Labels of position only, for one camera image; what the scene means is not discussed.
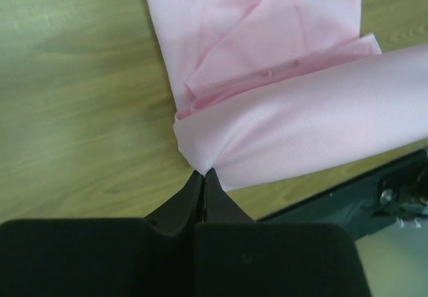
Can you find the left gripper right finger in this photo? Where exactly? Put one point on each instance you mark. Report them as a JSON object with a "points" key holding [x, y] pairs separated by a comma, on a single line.
{"points": [[272, 259]]}

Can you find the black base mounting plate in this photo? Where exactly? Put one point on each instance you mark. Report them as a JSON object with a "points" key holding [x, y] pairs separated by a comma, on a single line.
{"points": [[389, 194]]}

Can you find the pink t shirt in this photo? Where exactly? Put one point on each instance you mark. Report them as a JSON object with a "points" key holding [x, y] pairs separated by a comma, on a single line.
{"points": [[272, 89]]}

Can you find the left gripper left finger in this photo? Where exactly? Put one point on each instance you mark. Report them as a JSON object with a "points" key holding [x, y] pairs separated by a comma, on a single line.
{"points": [[90, 257]]}

